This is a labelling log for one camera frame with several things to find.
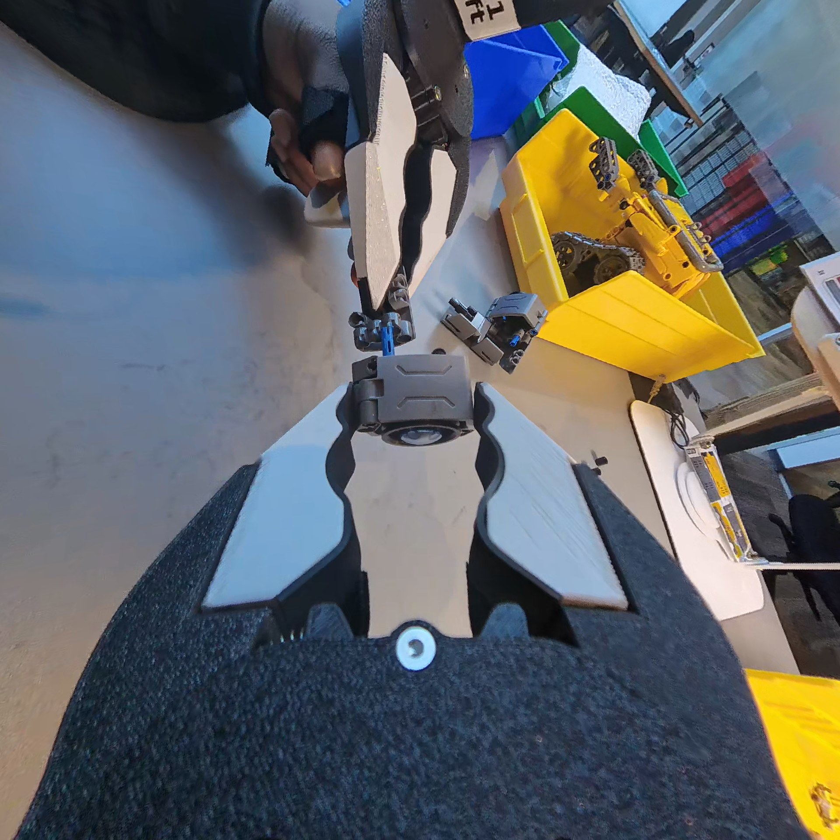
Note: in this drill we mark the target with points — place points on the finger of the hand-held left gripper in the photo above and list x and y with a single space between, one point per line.
380 197
436 197

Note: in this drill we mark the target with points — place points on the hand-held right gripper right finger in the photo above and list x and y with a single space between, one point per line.
551 525

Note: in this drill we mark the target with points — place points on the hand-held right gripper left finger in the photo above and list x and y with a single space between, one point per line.
275 525

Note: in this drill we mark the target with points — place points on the blue brick pin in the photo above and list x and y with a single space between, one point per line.
387 340

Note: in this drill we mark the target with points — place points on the white booklet stand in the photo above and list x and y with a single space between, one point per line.
689 577

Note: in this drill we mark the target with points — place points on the grey brick wheel assembly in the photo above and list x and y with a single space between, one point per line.
413 394

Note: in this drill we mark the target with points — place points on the person's left forearm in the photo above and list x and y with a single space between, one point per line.
131 52

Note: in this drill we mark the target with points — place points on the grey desk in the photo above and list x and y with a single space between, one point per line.
131 328

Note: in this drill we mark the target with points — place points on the person's left hand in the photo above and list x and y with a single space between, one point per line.
295 52

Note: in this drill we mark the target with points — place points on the blue plastic bin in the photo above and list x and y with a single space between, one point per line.
505 79

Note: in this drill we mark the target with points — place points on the white round disc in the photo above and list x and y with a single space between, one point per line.
692 492

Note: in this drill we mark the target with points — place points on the green plastic bin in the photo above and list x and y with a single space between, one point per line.
590 108

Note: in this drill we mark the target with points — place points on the yellow printed leaflet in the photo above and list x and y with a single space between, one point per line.
722 499

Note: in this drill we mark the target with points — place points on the white packing sheet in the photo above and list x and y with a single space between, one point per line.
610 85

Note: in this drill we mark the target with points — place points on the yellow brick robot model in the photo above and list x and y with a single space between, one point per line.
643 229

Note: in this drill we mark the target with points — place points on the yellow plastic bin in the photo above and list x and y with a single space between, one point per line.
623 328
800 735

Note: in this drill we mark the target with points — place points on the black office chair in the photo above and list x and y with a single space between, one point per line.
814 531

